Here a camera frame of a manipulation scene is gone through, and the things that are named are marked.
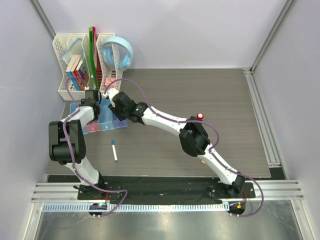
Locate light blue end bin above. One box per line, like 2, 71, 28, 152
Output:
67, 102, 81, 122

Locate pink plastic bin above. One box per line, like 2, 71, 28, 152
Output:
83, 120, 101, 134

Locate red stamp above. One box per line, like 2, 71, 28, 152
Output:
196, 112, 204, 121

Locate purple plastic bin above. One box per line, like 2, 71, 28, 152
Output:
111, 113, 128, 129

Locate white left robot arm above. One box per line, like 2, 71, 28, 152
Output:
48, 90, 107, 200

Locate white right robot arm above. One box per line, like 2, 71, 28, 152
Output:
105, 88, 245, 198

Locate pink box in rack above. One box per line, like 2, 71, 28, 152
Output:
105, 77, 116, 90

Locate stack of books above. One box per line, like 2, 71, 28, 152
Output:
66, 55, 89, 91

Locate white file organizer rack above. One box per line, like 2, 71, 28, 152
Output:
52, 33, 124, 101

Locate blue capped white marker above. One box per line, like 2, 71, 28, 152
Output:
111, 140, 118, 163

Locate light blue headphones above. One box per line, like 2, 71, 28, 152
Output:
100, 36, 134, 71

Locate blue clear pouch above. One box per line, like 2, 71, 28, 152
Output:
61, 38, 84, 65

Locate red plastic folder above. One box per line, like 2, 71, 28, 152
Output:
92, 26, 103, 89

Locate green plastic folder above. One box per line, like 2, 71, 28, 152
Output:
89, 26, 100, 90

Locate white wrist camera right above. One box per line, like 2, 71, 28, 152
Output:
102, 88, 119, 100

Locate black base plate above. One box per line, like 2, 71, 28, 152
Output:
45, 174, 257, 201

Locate slotted cable duct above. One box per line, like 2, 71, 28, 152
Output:
42, 202, 229, 213

